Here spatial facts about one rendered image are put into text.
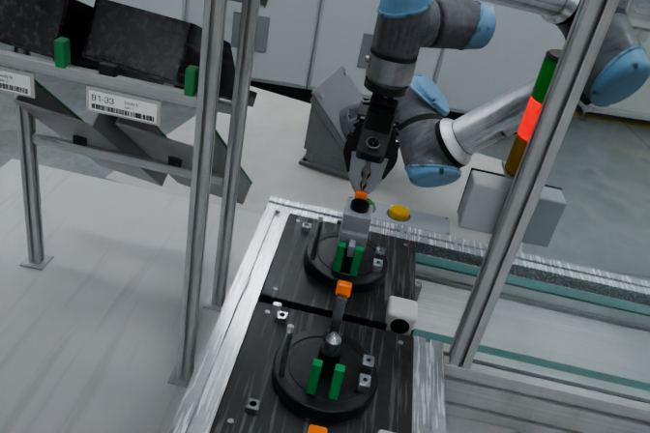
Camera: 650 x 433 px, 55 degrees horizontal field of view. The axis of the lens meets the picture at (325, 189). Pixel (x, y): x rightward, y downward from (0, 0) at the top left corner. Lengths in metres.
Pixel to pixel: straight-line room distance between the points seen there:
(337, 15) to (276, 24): 0.38
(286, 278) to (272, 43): 3.07
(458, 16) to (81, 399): 0.78
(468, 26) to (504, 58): 3.19
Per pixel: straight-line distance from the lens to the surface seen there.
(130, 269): 1.17
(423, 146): 1.39
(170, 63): 0.77
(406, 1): 0.95
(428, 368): 0.95
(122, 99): 0.75
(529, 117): 0.79
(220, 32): 0.68
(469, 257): 1.20
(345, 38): 3.98
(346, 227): 0.98
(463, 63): 4.14
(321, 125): 1.50
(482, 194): 0.82
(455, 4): 1.02
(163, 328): 1.06
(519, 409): 1.02
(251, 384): 0.84
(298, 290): 0.98
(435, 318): 1.09
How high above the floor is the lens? 1.60
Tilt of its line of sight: 30 degrees down
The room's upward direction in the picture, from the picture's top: 11 degrees clockwise
